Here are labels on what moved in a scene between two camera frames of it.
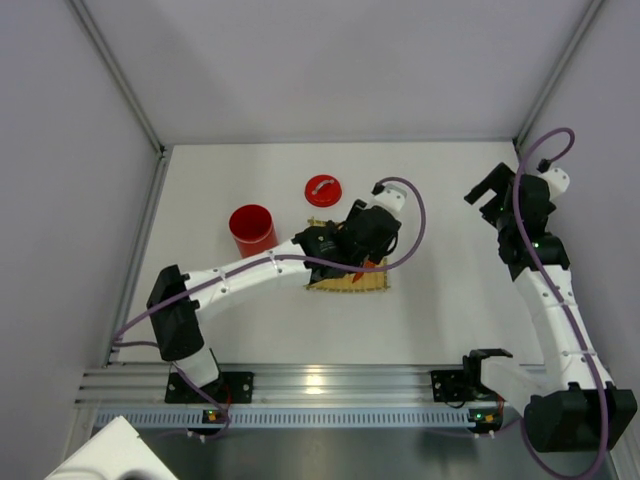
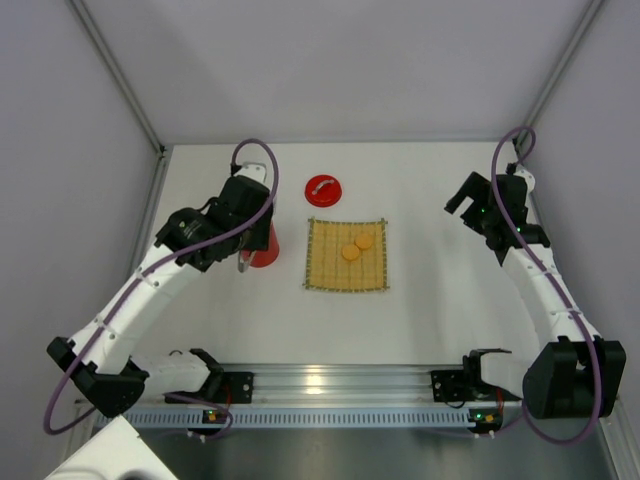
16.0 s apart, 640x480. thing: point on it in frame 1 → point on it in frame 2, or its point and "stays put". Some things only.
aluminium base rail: (281, 386) stays put
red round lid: (323, 190) stays put
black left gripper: (368, 250) → (257, 232)
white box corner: (114, 452) stays put
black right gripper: (498, 185) → (470, 198)
